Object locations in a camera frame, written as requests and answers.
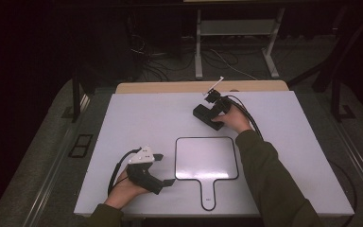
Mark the person's left hand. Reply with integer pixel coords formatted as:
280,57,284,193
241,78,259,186
103,168,151,210

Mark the thin black cable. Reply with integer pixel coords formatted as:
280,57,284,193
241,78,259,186
326,159,359,227

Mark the white metal stand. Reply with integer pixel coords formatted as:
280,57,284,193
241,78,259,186
194,7,286,80

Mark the black metal stand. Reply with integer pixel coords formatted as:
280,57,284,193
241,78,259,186
286,9,357,123
71,66,92,124

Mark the bundle of black floor cables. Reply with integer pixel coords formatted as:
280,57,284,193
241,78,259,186
128,15,202,82

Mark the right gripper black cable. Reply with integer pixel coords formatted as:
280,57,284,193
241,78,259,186
225,95,265,142

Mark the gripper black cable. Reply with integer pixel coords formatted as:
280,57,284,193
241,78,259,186
225,95,265,142
107,147,143,197

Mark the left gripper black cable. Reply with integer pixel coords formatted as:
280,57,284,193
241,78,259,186
107,147,143,197

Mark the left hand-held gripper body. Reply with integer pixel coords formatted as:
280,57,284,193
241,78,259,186
126,145,164,196

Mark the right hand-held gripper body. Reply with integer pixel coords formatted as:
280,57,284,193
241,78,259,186
202,76,233,115

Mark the person's right hand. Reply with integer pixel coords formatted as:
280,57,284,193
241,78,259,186
212,104,254,134

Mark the white floor cable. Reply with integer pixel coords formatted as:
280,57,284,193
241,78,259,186
208,47,260,81

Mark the small whiteboard with handle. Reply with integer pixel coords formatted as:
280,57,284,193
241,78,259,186
174,135,240,213

